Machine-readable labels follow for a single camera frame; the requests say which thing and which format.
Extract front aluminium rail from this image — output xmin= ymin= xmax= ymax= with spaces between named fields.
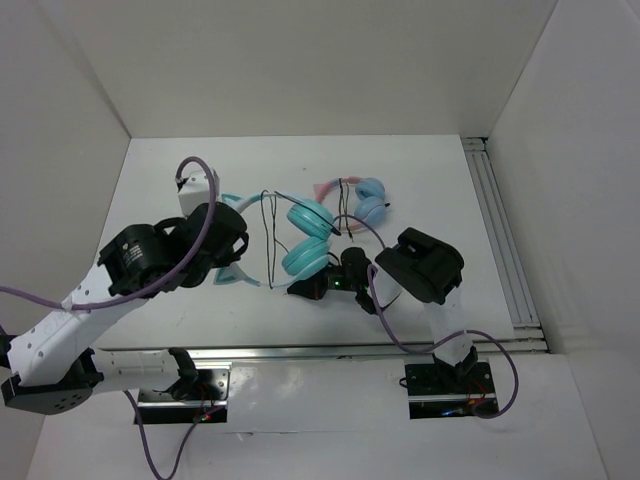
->
xmin=105 ymin=337 xmax=549 ymax=361

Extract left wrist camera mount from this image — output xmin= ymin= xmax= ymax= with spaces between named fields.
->
xmin=176 ymin=170 xmax=210 ymax=217

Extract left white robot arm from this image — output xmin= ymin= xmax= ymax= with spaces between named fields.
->
xmin=1 ymin=202 xmax=249 ymax=415

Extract pink blue cat headphones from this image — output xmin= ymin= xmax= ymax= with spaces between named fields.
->
xmin=313 ymin=176 xmax=390 ymax=233

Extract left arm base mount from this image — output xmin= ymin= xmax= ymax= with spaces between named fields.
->
xmin=136 ymin=362 xmax=231 ymax=425

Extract aluminium rail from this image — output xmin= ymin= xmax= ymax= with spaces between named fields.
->
xmin=461 ymin=137 xmax=549 ymax=352
xmin=105 ymin=337 xmax=549 ymax=361

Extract black teal headphone cable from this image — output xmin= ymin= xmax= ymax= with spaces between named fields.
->
xmin=259 ymin=188 xmax=344 ymax=291

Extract right side aluminium rail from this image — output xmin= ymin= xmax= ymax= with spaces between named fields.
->
xmin=461 ymin=137 xmax=549 ymax=352

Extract white front cover panel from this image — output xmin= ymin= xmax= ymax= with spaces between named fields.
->
xmin=226 ymin=360 xmax=409 ymax=433

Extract black pink headphone cable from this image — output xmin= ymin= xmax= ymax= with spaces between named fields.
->
xmin=337 ymin=178 xmax=356 ymax=243

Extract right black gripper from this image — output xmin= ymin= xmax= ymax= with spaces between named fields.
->
xmin=289 ymin=254 xmax=361 ymax=300

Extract teal cat ear headphones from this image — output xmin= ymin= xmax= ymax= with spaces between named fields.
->
xmin=214 ymin=190 xmax=338 ymax=289

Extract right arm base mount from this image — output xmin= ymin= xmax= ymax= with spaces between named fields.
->
xmin=399 ymin=362 xmax=499 ymax=420

